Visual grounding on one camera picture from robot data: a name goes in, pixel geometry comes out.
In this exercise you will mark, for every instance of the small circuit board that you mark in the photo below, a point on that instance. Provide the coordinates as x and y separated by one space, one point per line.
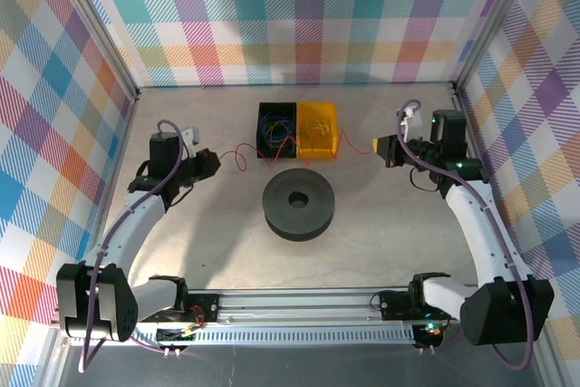
176 336
430 332

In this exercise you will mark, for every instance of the aluminium table side rail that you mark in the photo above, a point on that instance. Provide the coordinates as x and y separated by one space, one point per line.
129 122
458 101

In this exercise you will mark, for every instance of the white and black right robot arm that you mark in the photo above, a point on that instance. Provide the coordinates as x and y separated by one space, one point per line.
471 224

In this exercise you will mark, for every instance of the aluminium frame post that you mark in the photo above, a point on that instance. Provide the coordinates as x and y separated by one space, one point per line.
494 20
97 29

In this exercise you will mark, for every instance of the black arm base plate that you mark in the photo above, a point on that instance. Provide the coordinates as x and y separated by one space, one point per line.
206 307
394 305

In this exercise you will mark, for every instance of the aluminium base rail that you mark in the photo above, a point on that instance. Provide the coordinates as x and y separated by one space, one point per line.
294 305

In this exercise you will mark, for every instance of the yellow plastic bin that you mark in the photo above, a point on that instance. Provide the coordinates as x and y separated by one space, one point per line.
317 147

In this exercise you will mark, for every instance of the black plastic bin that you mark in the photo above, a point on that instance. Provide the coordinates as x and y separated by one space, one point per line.
276 109

